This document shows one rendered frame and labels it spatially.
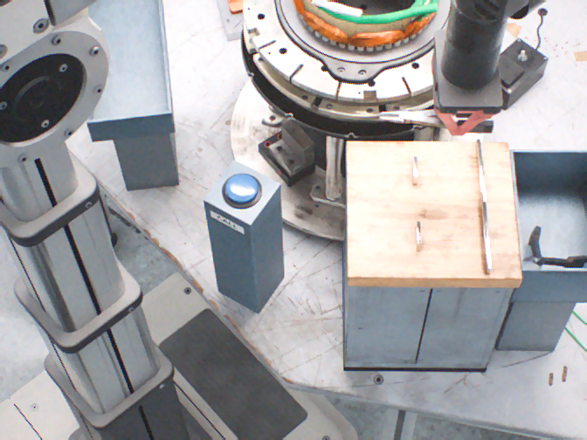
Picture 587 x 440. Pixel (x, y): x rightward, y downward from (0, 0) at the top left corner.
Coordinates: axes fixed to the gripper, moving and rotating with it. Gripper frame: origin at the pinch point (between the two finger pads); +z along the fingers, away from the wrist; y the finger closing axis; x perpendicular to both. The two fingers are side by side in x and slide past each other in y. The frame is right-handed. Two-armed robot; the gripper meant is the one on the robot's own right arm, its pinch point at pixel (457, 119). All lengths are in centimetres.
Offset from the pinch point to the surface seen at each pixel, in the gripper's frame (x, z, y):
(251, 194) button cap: 23.4, 14.1, -1.1
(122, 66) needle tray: 41.3, 16.0, 20.1
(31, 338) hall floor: 76, 119, 28
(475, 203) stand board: -3.4, 11.8, -3.8
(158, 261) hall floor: 49, 118, 47
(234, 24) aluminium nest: 28, 38, 47
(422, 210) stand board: 2.9, 11.9, -4.7
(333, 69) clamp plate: 13.4, 8.2, 13.5
